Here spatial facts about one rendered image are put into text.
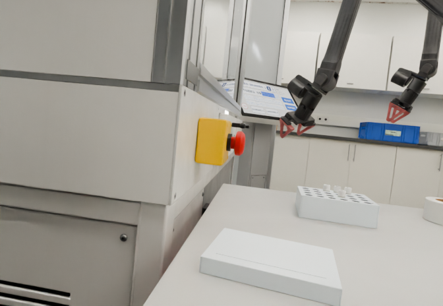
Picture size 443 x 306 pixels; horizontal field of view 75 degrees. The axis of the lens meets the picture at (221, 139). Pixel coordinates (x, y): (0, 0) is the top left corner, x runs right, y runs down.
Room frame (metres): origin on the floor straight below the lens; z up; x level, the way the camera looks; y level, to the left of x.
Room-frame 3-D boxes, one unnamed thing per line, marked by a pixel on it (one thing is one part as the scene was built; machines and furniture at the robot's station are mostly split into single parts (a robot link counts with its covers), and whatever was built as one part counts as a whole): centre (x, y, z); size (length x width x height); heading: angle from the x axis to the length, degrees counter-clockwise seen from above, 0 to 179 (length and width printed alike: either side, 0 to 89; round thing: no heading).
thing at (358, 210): (0.51, -0.21, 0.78); 0.12 x 0.08 x 0.04; 80
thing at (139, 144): (0.91, 0.46, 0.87); 1.02 x 0.95 x 0.14; 173
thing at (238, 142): (0.47, -0.02, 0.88); 0.04 x 0.03 x 0.04; 173
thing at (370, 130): (3.77, -2.13, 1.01); 0.61 x 0.41 x 0.22; 80
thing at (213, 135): (0.48, 0.01, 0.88); 0.07 x 0.05 x 0.07; 173
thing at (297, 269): (0.30, -0.06, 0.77); 0.13 x 0.09 x 0.02; 74
